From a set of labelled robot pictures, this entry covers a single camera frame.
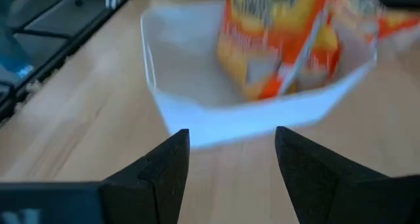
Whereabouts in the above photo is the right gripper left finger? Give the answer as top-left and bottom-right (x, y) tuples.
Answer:
(0, 129), (190, 224)

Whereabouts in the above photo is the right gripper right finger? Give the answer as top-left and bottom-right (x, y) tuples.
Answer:
(274, 125), (420, 224)

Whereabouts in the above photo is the white plastic bin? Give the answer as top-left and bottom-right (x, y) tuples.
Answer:
(140, 0), (378, 149)

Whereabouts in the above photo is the black aluminium table frame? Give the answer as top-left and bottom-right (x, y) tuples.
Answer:
(0, 0), (142, 122)

